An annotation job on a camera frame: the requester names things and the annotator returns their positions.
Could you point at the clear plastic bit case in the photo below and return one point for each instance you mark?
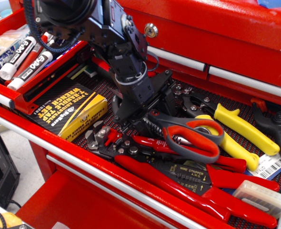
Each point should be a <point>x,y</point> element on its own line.
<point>264,199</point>

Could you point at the yellow sponge object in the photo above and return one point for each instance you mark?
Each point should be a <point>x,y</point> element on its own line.
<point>11,220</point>

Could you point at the red grey handled scissors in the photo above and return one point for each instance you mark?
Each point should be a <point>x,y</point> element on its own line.
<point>205,147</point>

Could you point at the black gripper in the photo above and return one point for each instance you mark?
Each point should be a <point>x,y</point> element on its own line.
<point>142,94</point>

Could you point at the black expo marker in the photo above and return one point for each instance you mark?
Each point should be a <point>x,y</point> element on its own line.
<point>9,69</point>
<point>33,69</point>

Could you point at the small grey black tool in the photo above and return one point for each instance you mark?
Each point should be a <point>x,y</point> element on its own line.
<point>115,103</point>

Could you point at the clear plastic bag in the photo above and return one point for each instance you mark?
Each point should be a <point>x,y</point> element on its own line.
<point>12,38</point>

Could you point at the white barcode label card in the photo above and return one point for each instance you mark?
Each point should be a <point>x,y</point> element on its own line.
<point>269,167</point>

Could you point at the black pliers orange tip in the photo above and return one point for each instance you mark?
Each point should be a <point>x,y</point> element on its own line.
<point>267,116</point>

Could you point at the large open red drawer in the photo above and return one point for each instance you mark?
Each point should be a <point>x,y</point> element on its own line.
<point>149,189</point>

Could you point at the silver folding saw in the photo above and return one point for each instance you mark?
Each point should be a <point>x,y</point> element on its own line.
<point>179,139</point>

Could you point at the small open red drawer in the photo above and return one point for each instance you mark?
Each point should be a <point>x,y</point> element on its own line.
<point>23,99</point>

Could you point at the red dry erase marker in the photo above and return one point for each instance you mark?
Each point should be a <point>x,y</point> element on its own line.
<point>33,54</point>

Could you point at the red automatic wire stripper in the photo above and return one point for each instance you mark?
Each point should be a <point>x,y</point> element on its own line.
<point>169,148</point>

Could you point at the yellow black tap wrench box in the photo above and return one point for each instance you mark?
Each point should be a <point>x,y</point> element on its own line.
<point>67,109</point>

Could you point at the red black crimping tool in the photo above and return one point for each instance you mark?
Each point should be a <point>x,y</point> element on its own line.
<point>103,68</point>

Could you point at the flat red handled wire stripper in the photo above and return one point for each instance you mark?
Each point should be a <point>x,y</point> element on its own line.
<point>202,188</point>

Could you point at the black expo marker front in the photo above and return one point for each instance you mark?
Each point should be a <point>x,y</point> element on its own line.
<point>33,69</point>

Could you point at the silver chest key lock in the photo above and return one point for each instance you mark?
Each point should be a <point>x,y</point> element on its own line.
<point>151,30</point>

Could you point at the green white eraser block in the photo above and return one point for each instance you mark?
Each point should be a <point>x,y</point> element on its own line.
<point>84,68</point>

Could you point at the red metal tool chest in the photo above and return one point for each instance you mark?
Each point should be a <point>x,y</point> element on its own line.
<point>239,41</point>

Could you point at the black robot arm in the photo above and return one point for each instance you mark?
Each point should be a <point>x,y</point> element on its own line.
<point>105,26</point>

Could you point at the yellow handled tin snips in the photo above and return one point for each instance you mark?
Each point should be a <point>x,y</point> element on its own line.
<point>197,105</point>

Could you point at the black expo marker middle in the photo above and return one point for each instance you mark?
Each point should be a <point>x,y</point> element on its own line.
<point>9,69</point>

